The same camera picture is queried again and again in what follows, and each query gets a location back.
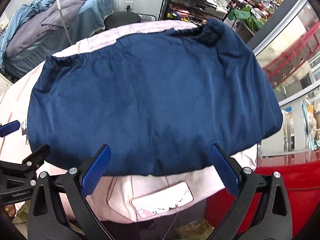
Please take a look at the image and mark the black round stool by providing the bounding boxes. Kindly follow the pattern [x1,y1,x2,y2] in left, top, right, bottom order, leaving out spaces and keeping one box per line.
[104,11,141,30]

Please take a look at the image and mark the red metal rack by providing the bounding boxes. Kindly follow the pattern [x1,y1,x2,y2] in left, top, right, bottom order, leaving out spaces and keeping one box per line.
[263,21,319,88]

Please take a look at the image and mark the green potted plant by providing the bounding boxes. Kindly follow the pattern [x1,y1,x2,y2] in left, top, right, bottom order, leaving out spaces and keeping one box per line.
[227,5,267,43]

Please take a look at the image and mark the red glossy cabinet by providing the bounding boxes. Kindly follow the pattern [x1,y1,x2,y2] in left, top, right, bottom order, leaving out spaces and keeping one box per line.
[204,150,319,239]

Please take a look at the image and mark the pink bed blanket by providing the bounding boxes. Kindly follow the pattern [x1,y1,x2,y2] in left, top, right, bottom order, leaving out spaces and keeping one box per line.
[0,19,258,224]

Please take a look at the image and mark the navy blue jacket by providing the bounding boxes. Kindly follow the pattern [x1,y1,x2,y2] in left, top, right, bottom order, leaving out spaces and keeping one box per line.
[27,19,283,176]

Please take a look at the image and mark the grey purple quilt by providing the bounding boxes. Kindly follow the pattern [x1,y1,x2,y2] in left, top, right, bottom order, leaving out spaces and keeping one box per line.
[5,0,111,59]

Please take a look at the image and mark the black wire shelf rack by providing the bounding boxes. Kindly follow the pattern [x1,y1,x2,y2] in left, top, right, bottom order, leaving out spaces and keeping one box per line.
[158,0,229,24]

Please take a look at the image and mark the light blue denim clothes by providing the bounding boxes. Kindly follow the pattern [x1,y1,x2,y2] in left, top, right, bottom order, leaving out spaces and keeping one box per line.
[1,0,56,73]

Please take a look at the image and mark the white wall socket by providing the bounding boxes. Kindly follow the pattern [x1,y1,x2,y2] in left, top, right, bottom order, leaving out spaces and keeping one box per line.
[125,1,133,11]

